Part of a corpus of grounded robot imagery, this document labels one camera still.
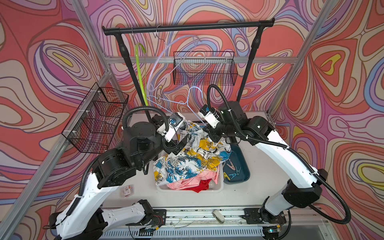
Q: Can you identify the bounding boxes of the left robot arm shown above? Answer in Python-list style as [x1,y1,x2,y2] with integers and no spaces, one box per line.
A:
[43,106,186,240]

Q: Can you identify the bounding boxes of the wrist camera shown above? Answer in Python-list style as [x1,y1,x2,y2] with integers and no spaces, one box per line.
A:
[157,112,186,142]
[198,104,221,129]

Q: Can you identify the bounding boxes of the black clothes rack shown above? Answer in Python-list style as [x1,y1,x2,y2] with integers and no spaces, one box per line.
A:
[102,18,276,106]

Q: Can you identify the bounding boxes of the black wire basket left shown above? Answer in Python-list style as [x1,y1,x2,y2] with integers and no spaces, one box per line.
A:
[62,83,129,154]

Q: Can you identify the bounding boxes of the pink tie-dye shorts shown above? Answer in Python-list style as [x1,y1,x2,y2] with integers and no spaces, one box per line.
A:
[167,170,220,191]

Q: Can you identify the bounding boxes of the white printed graphic shorts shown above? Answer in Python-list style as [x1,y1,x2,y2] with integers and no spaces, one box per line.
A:
[153,121,232,186]

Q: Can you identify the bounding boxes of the teal grey clothespin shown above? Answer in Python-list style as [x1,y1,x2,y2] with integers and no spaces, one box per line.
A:
[235,167,242,176]

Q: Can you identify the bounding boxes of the black wire basket rear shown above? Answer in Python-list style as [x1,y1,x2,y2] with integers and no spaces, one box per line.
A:
[172,50,238,87]

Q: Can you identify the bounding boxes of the red shorts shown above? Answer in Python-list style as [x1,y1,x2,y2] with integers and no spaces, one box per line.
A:
[184,180,211,193]

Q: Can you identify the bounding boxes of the teal plastic tray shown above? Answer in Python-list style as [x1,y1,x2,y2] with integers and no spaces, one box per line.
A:
[223,144,251,185]

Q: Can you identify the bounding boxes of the yellow clothespin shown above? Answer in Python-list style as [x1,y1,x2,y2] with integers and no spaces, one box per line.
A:
[223,172,231,181]

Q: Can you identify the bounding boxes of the paperclip box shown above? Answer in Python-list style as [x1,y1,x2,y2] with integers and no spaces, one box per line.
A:
[123,185,134,197]

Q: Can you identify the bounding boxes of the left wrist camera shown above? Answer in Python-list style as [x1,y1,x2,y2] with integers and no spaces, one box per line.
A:
[157,112,186,142]

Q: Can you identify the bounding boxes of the lavender wire hanger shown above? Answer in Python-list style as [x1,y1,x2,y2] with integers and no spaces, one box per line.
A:
[145,34,202,99]

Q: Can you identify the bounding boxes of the white pedal on rail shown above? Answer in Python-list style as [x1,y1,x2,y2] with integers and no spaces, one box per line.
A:
[212,210,225,224]

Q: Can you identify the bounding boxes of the beige clothespin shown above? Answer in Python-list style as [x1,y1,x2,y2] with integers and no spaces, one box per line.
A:
[227,160,236,171]

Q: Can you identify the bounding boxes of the green hanger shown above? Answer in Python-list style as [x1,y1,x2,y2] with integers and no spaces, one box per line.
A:
[132,32,149,106]

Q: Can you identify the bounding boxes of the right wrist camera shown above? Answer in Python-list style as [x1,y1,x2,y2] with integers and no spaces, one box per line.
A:
[198,104,221,129]

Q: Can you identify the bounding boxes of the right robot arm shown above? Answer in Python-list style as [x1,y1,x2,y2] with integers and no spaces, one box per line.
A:
[200,84,352,225]

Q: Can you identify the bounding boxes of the white perforated plastic basket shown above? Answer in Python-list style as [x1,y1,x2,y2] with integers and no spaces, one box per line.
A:
[153,155,224,193]

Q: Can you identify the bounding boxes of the light blue hanger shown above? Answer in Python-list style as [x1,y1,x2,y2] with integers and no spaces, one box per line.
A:
[153,87,207,126]

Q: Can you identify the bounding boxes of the black wire basket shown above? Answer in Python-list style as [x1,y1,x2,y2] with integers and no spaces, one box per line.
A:
[172,50,238,87]
[62,83,129,154]

